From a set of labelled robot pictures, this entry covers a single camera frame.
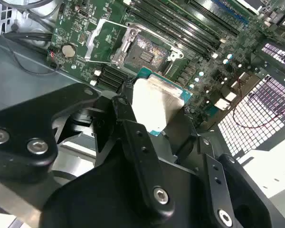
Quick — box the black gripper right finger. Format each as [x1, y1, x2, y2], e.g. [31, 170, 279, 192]
[164, 109, 285, 228]

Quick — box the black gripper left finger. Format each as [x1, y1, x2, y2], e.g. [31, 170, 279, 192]
[0, 82, 176, 226]

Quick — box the silver socket cover frame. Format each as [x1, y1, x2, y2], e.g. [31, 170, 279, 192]
[84, 18, 137, 67]

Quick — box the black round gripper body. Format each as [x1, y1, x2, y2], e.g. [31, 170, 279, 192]
[41, 139, 213, 228]

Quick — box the silver CPU green edge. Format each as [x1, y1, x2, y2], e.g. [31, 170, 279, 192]
[131, 67, 193, 138]

